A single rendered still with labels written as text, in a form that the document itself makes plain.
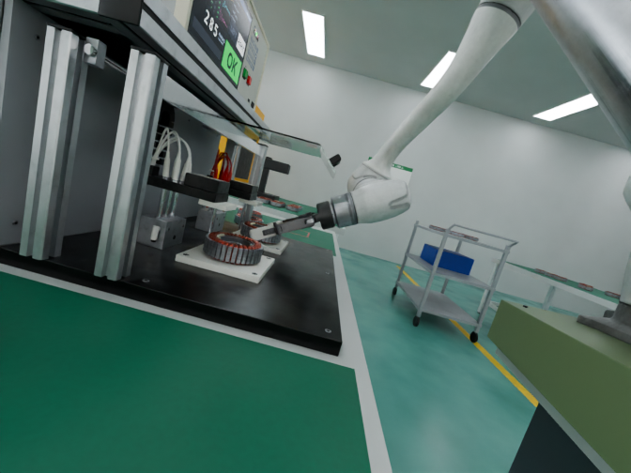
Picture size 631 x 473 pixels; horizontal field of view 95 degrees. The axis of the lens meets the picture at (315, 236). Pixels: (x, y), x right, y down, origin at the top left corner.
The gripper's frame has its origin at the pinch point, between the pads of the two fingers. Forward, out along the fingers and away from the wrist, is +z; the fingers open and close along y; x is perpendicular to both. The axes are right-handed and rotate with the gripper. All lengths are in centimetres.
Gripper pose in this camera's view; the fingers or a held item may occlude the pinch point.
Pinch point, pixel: (262, 231)
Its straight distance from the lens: 82.3
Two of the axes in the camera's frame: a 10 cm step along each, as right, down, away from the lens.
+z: -9.7, 2.4, 0.7
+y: 0.4, -1.4, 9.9
